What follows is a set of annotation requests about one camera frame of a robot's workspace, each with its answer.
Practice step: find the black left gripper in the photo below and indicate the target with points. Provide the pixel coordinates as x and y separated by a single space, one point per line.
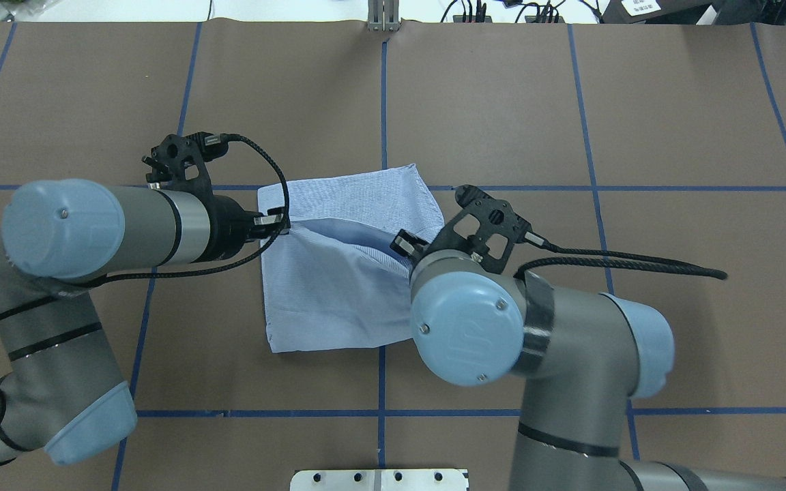
230 227

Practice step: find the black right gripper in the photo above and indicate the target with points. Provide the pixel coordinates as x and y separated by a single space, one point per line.
407 244

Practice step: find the light blue striped shirt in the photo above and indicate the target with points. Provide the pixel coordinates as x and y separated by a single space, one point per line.
332 281

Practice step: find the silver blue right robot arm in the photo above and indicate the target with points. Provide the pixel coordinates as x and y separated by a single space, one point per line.
582 355

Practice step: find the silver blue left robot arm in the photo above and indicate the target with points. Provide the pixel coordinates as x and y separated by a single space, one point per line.
65 393

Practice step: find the black box with label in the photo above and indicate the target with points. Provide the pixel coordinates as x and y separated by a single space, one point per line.
654 12

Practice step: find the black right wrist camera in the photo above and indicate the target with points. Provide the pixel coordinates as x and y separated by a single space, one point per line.
486 229

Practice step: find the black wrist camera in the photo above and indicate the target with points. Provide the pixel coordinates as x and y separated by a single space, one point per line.
486 229
179 163

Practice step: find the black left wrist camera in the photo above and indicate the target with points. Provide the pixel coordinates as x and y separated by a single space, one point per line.
179 163

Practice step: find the aluminium frame post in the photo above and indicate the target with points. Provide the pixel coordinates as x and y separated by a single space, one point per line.
383 15

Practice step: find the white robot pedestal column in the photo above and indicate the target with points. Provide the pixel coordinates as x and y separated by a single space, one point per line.
382 479

